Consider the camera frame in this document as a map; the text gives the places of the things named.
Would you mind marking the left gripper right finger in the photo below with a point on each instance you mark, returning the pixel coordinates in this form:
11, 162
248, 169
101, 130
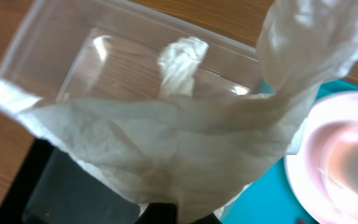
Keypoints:
210, 219

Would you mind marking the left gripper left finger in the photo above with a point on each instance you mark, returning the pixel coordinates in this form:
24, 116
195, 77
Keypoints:
159, 213

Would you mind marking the white napkin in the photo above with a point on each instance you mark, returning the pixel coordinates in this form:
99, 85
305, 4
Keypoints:
200, 153

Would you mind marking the clear plastic waste bin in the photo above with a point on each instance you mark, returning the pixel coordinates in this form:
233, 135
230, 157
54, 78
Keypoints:
109, 49

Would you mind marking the teal serving tray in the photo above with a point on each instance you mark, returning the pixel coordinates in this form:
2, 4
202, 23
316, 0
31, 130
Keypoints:
291, 190

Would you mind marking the black rectangular tray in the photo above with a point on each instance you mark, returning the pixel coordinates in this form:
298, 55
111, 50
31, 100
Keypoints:
51, 188

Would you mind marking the large pink plate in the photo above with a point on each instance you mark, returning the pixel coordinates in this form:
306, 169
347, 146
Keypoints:
345, 107

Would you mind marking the small pink plate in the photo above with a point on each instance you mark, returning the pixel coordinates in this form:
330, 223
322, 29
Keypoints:
338, 169

